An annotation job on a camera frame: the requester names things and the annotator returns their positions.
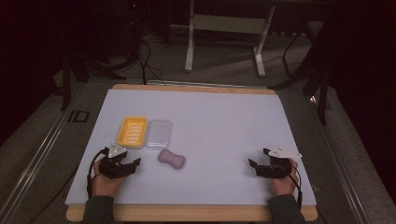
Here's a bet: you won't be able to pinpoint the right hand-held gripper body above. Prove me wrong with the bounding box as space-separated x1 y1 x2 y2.
255 145 304 180

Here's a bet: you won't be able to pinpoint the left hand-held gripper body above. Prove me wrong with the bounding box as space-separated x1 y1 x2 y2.
98 142 138 180

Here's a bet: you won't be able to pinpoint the yellow soap dish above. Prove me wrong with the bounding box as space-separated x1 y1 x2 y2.
116 116 149 149

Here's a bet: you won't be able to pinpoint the pink soap bar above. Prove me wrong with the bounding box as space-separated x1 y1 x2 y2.
157 148 187 171

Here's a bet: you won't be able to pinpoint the clear plastic soap dish lid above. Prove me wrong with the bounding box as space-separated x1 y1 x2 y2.
146 119 173 148

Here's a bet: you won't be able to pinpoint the person's right hand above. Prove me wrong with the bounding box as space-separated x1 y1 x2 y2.
270 158 301 197

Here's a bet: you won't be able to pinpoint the person's left hand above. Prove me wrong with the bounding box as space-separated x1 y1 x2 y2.
91 158 127 199

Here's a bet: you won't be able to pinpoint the white table mat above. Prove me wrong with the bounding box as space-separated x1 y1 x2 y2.
64 88 318 207

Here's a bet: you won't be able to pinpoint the wooden table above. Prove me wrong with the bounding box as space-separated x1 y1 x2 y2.
65 83 319 223

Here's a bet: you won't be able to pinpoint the black metal stand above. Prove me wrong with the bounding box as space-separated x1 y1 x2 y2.
59 27 127 112

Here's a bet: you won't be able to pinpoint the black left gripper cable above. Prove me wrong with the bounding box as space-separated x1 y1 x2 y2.
86 147 109 200

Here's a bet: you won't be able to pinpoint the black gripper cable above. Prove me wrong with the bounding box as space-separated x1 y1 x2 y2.
86 147 109 200
278 161 304 210

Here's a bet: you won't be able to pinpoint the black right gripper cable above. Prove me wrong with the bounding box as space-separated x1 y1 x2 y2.
278 161 304 210

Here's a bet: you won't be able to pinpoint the metal floor rail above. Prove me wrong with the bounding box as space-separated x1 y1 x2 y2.
306 94 373 224
0 83 87 224

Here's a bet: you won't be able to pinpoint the black floor cables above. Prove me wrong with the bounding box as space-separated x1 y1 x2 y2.
134 36 167 86

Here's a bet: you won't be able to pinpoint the white metal desk frame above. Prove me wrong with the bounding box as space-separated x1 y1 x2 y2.
184 0 276 78

